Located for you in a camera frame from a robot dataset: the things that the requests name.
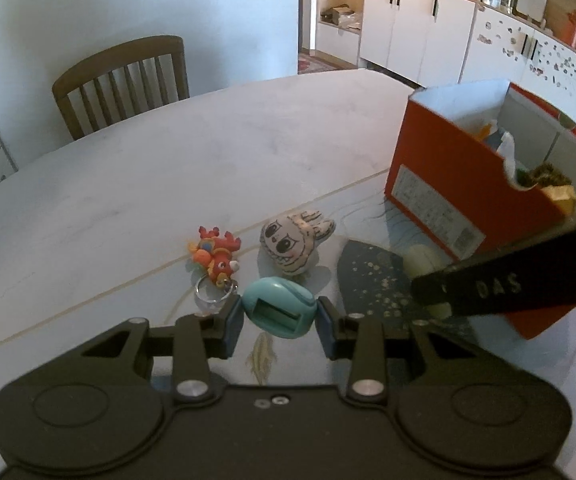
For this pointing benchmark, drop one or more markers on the dark wooden chair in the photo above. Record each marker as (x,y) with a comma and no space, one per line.
(121,82)

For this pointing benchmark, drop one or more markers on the red and white cardboard box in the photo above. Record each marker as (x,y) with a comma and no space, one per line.
(467,198)

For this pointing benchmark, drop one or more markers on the white bunny plush toy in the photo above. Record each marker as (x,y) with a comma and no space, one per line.
(292,240)

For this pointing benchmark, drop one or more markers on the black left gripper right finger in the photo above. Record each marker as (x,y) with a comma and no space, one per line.
(383,356)

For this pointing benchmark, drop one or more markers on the teal oval plastic case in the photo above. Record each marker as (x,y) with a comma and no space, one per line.
(281,307)

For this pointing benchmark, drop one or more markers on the red dragon keychain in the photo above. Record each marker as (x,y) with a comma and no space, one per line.
(215,252)

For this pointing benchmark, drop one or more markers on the red water bottle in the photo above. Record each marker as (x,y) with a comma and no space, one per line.
(568,35)

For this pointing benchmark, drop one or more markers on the yellow small carton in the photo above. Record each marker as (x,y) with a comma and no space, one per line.
(563,196)

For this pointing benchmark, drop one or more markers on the white cabinet wall unit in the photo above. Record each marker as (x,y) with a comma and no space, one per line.
(436,42)

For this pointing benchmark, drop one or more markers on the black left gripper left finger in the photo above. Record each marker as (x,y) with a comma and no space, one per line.
(134,361)

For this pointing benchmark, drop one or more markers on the red patterned doormat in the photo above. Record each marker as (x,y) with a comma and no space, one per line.
(306,64)

